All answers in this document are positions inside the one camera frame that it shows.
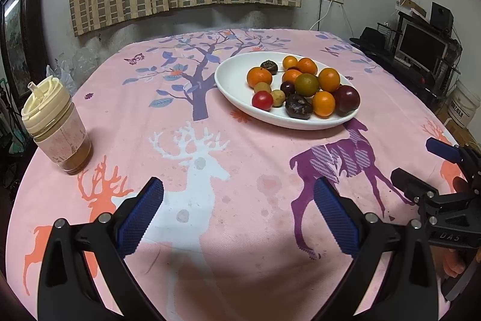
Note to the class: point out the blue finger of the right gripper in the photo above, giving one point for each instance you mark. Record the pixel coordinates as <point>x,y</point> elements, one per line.
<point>443,150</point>

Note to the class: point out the dark red plum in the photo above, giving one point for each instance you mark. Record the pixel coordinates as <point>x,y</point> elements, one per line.
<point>347,99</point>

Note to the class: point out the dark framed picture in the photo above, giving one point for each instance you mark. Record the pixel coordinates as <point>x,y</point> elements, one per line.
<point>15,47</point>

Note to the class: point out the black computer monitor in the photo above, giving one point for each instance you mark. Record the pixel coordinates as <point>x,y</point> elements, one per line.
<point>420,47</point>

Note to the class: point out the cream lidded drink cup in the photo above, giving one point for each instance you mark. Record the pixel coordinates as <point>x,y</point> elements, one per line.
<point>52,120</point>

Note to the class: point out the pink deer print tablecloth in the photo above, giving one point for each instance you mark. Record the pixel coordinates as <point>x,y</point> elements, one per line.
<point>237,236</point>

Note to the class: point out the yellow-brown longan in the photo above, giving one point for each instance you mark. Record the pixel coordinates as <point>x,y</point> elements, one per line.
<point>262,86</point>

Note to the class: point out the dark water chestnut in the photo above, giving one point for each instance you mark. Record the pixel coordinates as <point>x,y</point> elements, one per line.
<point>270,66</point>
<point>298,107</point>

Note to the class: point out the person's hand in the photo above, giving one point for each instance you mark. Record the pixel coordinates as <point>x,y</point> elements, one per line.
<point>446,261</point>

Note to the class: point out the white plastic bucket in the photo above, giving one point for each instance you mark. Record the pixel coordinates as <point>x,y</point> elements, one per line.
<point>462,104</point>

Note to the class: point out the green-yellow mandarin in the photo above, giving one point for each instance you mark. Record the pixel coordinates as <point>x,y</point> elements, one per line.
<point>306,85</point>

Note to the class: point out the dark water chestnut in plate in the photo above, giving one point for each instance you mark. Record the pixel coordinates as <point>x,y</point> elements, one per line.
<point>270,66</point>

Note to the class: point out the white oval plate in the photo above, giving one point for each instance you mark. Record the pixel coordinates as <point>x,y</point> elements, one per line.
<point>231,80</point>

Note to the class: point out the large orange mandarin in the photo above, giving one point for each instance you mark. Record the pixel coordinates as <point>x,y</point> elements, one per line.
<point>329,80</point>

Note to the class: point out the orange mandarin bottom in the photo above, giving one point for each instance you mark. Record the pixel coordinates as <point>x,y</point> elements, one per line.
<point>291,75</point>

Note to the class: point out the yellow-orange kumquat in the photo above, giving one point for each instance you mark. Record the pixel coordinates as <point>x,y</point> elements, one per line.
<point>323,104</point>

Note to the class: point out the dark red cherry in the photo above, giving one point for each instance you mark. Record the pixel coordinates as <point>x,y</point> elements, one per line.
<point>288,88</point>

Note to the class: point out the clear plastic bag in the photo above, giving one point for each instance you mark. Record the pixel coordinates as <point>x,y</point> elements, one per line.
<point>73,71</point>

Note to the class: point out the small orange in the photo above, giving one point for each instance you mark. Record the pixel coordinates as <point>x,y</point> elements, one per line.
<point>289,61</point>

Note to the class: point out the red cherry tomato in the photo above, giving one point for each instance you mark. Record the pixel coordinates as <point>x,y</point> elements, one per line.
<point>262,100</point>

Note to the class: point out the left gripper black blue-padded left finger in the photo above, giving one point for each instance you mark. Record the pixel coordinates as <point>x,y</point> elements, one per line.
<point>66,289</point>

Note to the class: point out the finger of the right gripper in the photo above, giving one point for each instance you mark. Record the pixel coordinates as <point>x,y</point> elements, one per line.
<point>412,187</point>

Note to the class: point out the black speaker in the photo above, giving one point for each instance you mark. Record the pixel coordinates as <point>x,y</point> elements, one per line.
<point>441,18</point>

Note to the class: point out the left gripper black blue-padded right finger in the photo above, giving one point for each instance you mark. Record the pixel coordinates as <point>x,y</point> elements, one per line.
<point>408,290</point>

